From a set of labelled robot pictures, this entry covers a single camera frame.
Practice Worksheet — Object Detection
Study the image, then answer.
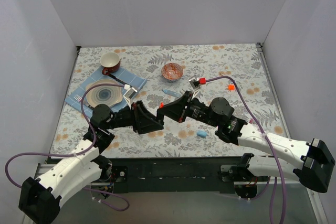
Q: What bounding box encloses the red brown ceramic mug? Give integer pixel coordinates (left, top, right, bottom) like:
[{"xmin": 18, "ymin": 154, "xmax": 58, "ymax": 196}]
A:
[{"xmin": 100, "ymin": 52, "xmax": 121, "ymax": 75}]

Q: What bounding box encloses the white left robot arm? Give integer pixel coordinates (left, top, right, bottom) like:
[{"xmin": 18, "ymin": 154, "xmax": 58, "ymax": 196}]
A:
[{"xmin": 18, "ymin": 101, "xmax": 164, "ymax": 223}]

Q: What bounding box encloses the silver fork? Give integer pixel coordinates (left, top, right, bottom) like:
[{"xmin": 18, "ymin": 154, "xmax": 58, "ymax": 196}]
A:
[{"xmin": 74, "ymin": 94, "xmax": 93, "ymax": 109}]

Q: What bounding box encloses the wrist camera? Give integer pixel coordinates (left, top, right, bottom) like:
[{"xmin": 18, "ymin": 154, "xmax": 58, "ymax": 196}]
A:
[
  {"xmin": 123, "ymin": 84, "xmax": 139, "ymax": 107},
  {"xmin": 188, "ymin": 77, "xmax": 206, "ymax": 97}
]

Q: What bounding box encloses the orange patterned bowl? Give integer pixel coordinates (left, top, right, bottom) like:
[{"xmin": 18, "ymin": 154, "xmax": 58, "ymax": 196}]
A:
[{"xmin": 161, "ymin": 62, "xmax": 184, "ymax": 81}]

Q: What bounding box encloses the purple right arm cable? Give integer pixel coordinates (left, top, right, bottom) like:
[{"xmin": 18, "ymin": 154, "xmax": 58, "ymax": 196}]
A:
[{"xmin": 206, "ymin": 76, "xmax": 287, "ymax": 224}]

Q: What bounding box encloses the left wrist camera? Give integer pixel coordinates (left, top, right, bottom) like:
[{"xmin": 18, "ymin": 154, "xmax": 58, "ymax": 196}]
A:
[{"xmin": 123, "ymin": 84, "xmax": 139, "ymax": 107}]

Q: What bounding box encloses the orange pen cap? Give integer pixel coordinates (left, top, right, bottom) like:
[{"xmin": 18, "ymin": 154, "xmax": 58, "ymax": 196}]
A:
[{"xmin": 228, "ymin": 84, "xmax": 235, "ymax": 90}]

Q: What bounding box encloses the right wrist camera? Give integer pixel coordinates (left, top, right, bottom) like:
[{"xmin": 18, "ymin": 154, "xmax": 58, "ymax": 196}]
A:
[{"xmin": 188, "ymin": 77, "xmax": 206, "ymax": 97}]

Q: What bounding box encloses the light blue marker pen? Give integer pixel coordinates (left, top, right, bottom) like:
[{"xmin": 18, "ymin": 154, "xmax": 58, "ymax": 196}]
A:
[{"xmin": 162, "ymin": 89, "xmax": 181, "ymax": 98}]

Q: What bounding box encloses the light blue pen cap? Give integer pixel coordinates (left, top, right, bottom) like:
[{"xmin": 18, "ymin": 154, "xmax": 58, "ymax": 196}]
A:
[{"xmin": 196, "ymin": 130, "xmax": 207, "ymax": 138}]

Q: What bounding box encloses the beige blue ringed plate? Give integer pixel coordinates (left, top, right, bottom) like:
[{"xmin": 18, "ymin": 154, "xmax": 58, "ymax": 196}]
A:
[{"xmin": 86, "ymin": 85, "xmax": 123, "ymax": 108}]

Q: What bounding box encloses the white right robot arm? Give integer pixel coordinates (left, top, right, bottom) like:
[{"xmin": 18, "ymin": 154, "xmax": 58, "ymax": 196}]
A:
[{"xmin": 157, "ymin": 91, "xmax": 335, "ymax": 193}]

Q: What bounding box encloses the black handled knife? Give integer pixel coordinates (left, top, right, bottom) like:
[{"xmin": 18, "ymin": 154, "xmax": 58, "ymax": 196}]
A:
[{"xmin": 108, "ymin": 74, "xmax": 126, "ymax": 85}]

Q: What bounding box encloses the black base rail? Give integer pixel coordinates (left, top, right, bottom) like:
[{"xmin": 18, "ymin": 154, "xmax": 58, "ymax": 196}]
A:
[{"xmin": 93, "ymin": 157, "xmax": 260, "ymax": 199}]

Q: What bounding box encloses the blue checked cloth napkin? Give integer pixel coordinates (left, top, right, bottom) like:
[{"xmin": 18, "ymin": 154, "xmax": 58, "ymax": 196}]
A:
[{"xmin": 65, "ymin": 67, "xmax": 146, "ymax": 117}]

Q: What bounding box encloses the floral tablecloth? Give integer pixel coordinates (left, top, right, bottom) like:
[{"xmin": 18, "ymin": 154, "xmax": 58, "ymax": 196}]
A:
[{"xmin": 68, "ymin": 44, "xmax": 288, "ymax": 158}]

